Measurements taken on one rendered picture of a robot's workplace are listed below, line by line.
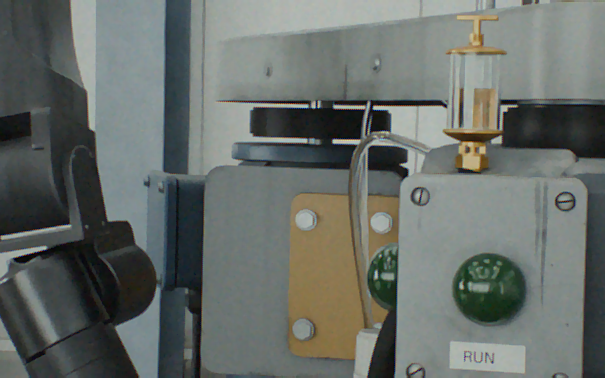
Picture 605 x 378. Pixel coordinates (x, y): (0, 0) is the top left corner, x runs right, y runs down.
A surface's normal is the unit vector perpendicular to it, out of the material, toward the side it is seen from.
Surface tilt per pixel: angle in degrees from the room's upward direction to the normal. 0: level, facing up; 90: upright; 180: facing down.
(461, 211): 90
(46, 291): 77
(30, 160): 63
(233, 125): 90
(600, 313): 90
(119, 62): 90
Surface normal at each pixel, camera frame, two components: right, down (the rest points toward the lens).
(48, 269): 0.37, -0.26
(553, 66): -0.58, 0.03
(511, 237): -0.18, 0.05
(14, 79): -0.33, -0.22
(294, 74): -0.88, 0.00
